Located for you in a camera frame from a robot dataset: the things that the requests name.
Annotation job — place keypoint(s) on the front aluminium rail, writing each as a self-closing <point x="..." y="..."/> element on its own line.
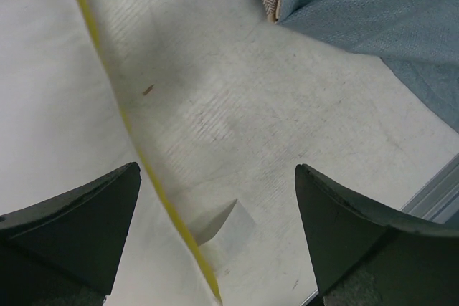
<point x="437" y="201"/>

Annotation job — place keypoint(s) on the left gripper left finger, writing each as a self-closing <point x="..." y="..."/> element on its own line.
<point x="66" y="250"/>

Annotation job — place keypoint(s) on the blue-grey pillowcase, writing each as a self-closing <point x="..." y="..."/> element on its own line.
<point x="416" y="39"/>

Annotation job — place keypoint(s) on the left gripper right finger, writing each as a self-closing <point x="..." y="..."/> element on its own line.
<point x="366" y="253"/>

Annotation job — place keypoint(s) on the white pillow yellow edge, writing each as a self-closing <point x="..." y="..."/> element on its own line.
<point x="61" y="127"/>

